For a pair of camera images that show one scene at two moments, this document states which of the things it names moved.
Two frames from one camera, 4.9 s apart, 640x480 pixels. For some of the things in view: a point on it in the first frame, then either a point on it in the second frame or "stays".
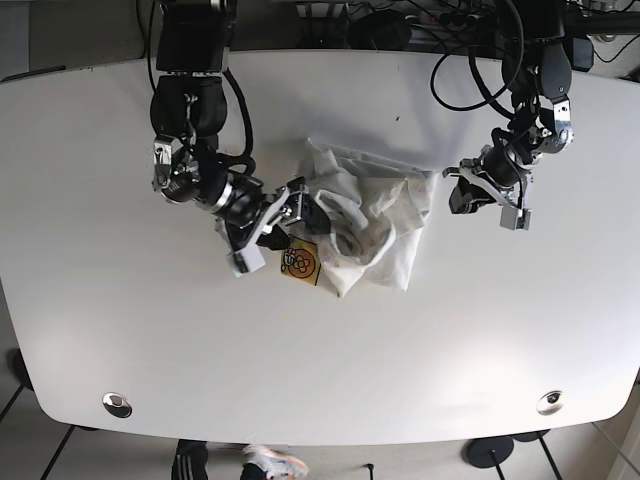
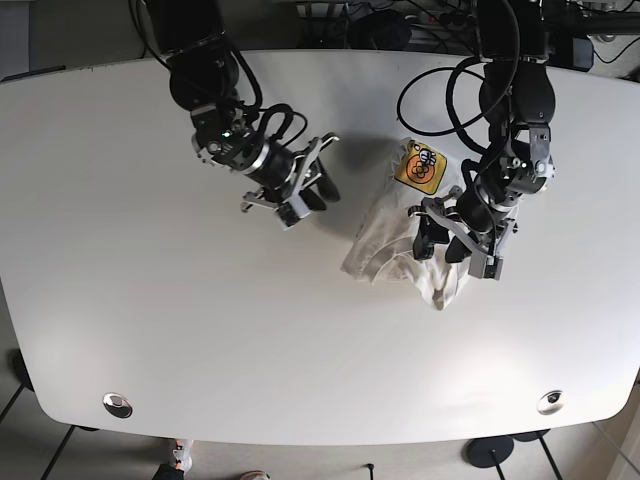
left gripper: (255, 213) to (297, 200)
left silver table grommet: (116, 405) stays
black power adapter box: (381, 30) stays
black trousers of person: (190, 460) to (168, 472)
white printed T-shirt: (368, 215) to (382, 247)
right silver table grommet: (550, 403) stays
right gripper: (466, 198) to (439, 209)
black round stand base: (487, 452) stays
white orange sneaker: (276, 463) to (182, 453)
